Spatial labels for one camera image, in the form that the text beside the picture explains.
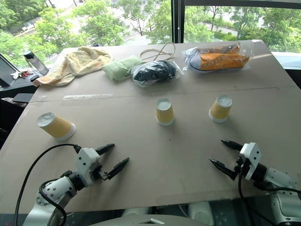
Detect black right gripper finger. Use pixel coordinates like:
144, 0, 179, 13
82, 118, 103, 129
208, 158, 238, 181
220, 139, 243, 152

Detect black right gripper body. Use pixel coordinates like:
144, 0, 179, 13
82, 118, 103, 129
231, 152, 250, 181

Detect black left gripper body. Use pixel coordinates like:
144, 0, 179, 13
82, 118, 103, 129
91, 163, 111, 181

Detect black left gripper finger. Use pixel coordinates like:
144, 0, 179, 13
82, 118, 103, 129
95, 143, 115, 156
106, 157, 130, 181

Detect yellow paper cup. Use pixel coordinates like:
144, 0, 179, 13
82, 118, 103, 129
156, 98, 175, 126
208, 95, 233, 123
36, 112, 76, 142

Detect white rounded shape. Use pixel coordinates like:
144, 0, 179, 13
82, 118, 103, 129
121, 207, 154, 218
187, 202, 215, 226

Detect clear tape strip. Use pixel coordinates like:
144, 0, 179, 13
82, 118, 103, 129
63, 94, 114, 100

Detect grey robot torso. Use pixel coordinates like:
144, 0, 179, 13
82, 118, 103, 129
88, 213, 203, 226

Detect folded light green cloth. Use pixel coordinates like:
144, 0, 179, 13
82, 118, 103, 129
101, 55, 143, 82

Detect bagged orange canvas shoes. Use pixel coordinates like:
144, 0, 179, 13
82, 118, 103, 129
184, 41, 253, 75

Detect pale yellow towel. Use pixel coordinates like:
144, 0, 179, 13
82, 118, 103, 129
34, 46, 111, 87

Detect plastic bag of black items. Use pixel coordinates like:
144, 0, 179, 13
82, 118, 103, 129
130, 60, 184, 88

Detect clear bottle with black cap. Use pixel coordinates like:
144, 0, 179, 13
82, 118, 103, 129
23, 50, 49, 76

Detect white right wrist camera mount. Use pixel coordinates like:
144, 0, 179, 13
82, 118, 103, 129
239, 142, 262, 181

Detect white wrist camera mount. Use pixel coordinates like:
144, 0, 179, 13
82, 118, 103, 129
239, 142, 262, 181
75, 147, 101, 187

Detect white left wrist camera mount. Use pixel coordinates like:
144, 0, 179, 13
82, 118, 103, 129
75, 147, 101, 187

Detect beige cord loop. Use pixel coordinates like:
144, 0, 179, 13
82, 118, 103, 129
139, 41, 176, 62

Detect black window frame post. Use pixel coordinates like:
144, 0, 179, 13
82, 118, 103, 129
172, 0, 186, 44

